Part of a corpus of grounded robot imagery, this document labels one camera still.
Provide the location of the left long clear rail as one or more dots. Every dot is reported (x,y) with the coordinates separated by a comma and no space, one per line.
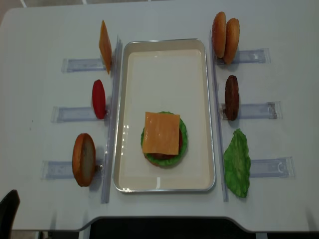
(113,123)

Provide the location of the right long clear rail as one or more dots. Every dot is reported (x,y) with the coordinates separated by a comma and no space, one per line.
(218,121)

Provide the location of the standing red tomato slice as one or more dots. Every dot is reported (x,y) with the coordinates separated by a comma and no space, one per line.
(98,99)

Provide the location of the orange cheese slice on burger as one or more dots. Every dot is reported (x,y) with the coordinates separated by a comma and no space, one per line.
(161,133)

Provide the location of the standing brown meat patty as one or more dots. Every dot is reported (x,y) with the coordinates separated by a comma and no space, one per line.
(232,98)

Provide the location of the clear holder for tomato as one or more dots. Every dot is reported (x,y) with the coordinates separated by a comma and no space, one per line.
(77,114)

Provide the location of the clear holder for cheese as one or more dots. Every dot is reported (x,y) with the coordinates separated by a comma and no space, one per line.
(82,65)

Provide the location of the clear holder for patty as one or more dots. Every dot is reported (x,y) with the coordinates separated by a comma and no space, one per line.
(269,110)

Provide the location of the standing bottom bun slice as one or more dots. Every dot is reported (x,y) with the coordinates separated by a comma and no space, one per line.
(83,159)

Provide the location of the clear holder for lettuce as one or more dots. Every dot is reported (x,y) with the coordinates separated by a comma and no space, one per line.
(265,168)

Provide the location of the standing orange cheese slice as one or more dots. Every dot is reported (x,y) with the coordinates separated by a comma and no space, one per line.
(105,47)

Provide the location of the clear holder for bottom bun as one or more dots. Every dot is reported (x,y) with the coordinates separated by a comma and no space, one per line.
(51,170)

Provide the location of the black chair back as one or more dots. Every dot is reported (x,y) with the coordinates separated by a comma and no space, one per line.
(8,209)

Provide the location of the brown meat patty on burger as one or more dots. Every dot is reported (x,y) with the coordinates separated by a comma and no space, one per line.
(159,156)

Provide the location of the sesame bun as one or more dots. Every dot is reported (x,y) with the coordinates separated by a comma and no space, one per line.
(232,40)
(219,34)

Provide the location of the long clear rail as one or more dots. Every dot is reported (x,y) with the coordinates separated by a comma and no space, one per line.
(218,121)
(113,123)

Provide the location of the standing green lettuce leaf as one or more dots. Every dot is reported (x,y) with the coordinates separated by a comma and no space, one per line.
(237,164)

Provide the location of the white metal serving tray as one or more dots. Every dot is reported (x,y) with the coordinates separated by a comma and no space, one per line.
(164,76)

